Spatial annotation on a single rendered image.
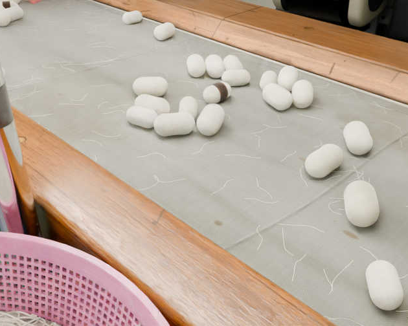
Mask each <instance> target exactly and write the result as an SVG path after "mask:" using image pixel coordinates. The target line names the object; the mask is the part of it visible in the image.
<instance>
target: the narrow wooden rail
mask: <svg viewBox="0 0 408 326"><path fill-rule="evenodd" d="M11 108H12V113H13V116H14V121H15V124H16V129H17V133H18V137H19V142H20V145H21V150H22V153H23V158H24V161H25V166H26V169H27V174H28V179H29V182H30V187H31V190H32V195H33V198H34V203H35V206H36V211H37V214H38V219H39V222H40V227H41V232H42V235H43V238H44V239H49V240H52V241H56V242H59V243H62V244H65V245H68V246H71V247H73V248H76V249H79V250H81V251H83V252H85V253H87V254H89V255H92V256H94V257H96V258H97V259H99V260H101V261H103V262H105V263H106V264H108V265H109V266H111V267H112V268H114V269H115V270H117V271H118V272H120V273H121V274H122V275H123V276H125V277H126V278H128V279H129V280H130V281H131V282H132V283H133V284H134V285H135V286H136V287H138V288H139V289H140V290H141V291H142V292H143V293H144V294H145V295H146V296H147V297H148V298H149V300H150V301H151V302H152V303H153V304H154V305H155V306H156V307H157V308H158V310H159V311H160V313H161V314H162V315H163V316H164V318H165V320H166V321H167V322H168V323H169V325H170V326H337V325H336V324H334V323H333V322H331V321H330V320H328V319H327V318H325V317H324V316H322V315H321V314H319V313H318V312H317V311H315V310H313V309H312V308H311V307H309V306H307V305H306V304H305V303H303V302H302V301H300V300H299V299H297V298H296V297H295V296H293V295H291V294H290V293H289V292H287V291H285V290H284V289H283V288H281V287H279V286H278V285H276V284H275V283H274V282H272V281H271V280H269V279H268V278H266V277H265V276H263V275H262V274H260V273H259V272H257V271H256V270H255V269H253V268H251V267H250V266H249V265H247V264H245V263H244V262H243V261H241V260H239V259H238V258H237V257H235V256H234V255H232V254H231V253H229V252H228V251H226V250H225V249H223V248H222V247H220V246H219V245H217V244H216V243H214V242H213V241H211V240H210V239H209V238H207V237H205V236H204V235H203V234H201V233H199V232H198V231H197V230H195V229H193V227H191V226H189V225H188V224H187V223H185V222H183V221H182V220H181V219H179V218H177V217H176V216H175V215H173V214H172V213H170V212H169V211H167V210H166V209H164V208H163V207H161V206H160V205H158V204H157V203H155V202H154V201H152V200H151V199H149V198H148V197H147V196H145V195H143V194H142V193H141V192H139V191H137V190H136V189H135V188H133V187H131V186H130V185H129V184H127V183H126V182H124V181H123V180H121V179H120V178H118V177H117V176H115V175H114V174H112V173H111V172H109V171H108V170H107V169H105V168H103V167H102V166H101V165H99V164H97V163H96V162H95V161H93V160H91V159H90V158H89V157H87V156H86V155H84V154H83V153H81V152H80V151H79V150H77V149H75V148H74V147H73V146H71V145H69V144H68V143H67V142H65V141H64V140H62V139H61V138H59V137H58V136H56V135H55V134H53V133H51V132H50V131H49V130H47V129H46V128H44V127H43V126H42V125H40V124H39V123H37V122H35V121H34V120H33V119H31V118H29V117H28V116H27V115H25V114H24V113H22V112H21V111H19V110H18V109H16V108H15V107H13V106H12V105H11Z"/></svg>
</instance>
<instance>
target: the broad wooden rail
mask: <svg viewBox="0 0 408 326"><path fill-rule="evenodd" d="M92 1H96V2H98V3H102V4H104V5H108V6H111V7H113V8H117V9H119V10H123V11H125V12H132V11H136V10H137V11H139V12H140V13H141V14H142V17H144V18H146V19H150V20H152V21H156V22H158V23H162V24H164V23H171V24H173V25H174V26H175V28H177V29H179V30H183V31H185V32H189V33H191V34H195V35H197V36H201V37H203V38H207V39H210V40H213V41H216V42H218V43H222V44H224V45H228V46H230V47H234V48H236V49H240V50H243V51H246V52H249V53H251V54H255V55H257V56H261V57H263V58H267V59H269V60H273V61H277V62H279V63H283V64H285V65H289V66H292V67H295V68H297V69H300V70H303V71H306V72H310V73H312V74H316V75H318V76H322V77H324V78H328V79H330V80H333V81H336V82H339V83H343V84H345V85H349V86H351V87H355V88H357V89H361V90H363V91H367V92H370V93H372V94H376V95H378V96H382V97H384V98H388V99H390V100H394V101H396V102H400V103H403V104H405V105H408V43H406V42H402V41H398V40H395V39H390V38H385V37H382V36H378V35H375V34H370V33H367V32H362V31H359V30H354V29H351V28H346V27H342V26H339V25H334V24H331V23H326V22H324V21H319V20H316V19H311V18H308V17H303V16H298V15H295V14H290V13H287V12H283V11H280V10H275V9H272V8H268V7H264V6H260V5H255V4H252V3H247V2H244V1H239V0H92Z"/></svg>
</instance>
